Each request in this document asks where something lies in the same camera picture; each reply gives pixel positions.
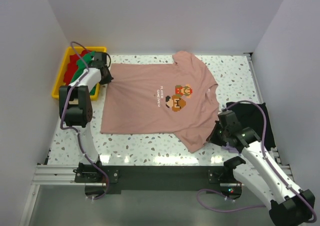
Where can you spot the yellow plastic bin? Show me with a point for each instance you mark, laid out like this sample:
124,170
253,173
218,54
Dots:
64,66

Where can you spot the green t shirt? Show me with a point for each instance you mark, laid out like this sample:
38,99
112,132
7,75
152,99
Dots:
78,65

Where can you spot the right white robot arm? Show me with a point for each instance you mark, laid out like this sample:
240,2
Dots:
287,203

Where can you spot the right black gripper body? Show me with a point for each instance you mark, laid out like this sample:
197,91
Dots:
225,133

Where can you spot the aluminium frame rail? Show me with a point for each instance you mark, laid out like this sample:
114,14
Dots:
53,174

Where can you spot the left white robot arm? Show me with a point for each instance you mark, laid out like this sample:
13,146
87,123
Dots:
75,106

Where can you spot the black folded t shirt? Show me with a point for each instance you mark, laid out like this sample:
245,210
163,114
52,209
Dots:
250,116

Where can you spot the lavender folded t shirt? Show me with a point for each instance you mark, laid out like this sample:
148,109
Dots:
231,149

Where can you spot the pink t shirt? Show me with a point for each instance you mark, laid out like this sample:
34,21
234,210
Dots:
177,98

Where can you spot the red t shirt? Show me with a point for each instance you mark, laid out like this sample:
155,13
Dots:
71,69

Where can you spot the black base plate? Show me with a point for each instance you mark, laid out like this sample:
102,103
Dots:
115,179

